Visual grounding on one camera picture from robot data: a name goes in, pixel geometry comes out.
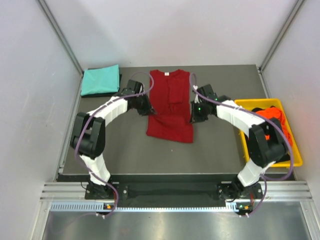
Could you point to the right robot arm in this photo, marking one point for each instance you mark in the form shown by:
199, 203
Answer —
243, 120

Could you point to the folded teal t-shirt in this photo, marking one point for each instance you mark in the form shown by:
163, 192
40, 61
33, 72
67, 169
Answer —
110, 70

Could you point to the orange t-shirt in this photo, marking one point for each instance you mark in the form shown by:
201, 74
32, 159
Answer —
277, 113

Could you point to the dark red t-shirt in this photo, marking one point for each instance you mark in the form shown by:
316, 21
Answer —
170, 98

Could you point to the aluminium frame rail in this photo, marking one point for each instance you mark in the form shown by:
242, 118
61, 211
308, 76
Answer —
276, 191

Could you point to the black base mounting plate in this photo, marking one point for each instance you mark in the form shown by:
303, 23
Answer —
180, 190

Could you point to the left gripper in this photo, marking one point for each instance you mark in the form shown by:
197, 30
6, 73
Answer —
144, 111

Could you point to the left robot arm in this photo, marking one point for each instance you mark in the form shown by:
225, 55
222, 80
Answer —
88, 137

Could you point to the black garment in bin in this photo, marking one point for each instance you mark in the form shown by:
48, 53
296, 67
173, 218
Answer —
266, 145

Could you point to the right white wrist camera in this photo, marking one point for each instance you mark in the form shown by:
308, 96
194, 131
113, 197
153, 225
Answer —
196, 98

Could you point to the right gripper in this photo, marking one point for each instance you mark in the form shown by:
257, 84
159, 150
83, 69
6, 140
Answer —
195, 117

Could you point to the yellow plastic bin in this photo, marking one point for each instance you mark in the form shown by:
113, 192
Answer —
264, 103

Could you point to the grey slotted cable duct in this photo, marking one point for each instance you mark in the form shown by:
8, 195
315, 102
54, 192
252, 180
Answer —
103, 207

